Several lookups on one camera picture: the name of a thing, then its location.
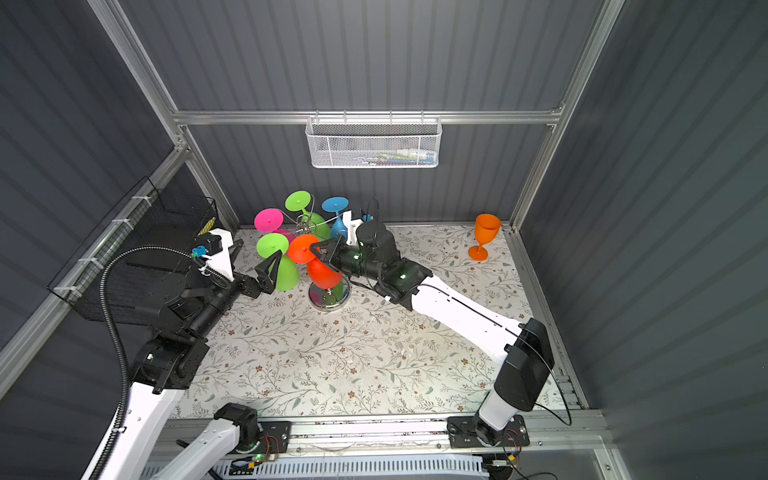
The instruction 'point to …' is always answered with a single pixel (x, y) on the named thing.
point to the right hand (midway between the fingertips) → (309, 251)
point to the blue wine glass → (337, 204)
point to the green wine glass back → (299, 201)
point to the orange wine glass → (487, 227)
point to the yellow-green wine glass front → (268, 245)
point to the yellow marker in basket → (207, 227)
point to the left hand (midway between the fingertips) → (258, 247)
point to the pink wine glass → (270, 220)
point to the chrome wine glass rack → (322, 298)
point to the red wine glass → (320, 275)
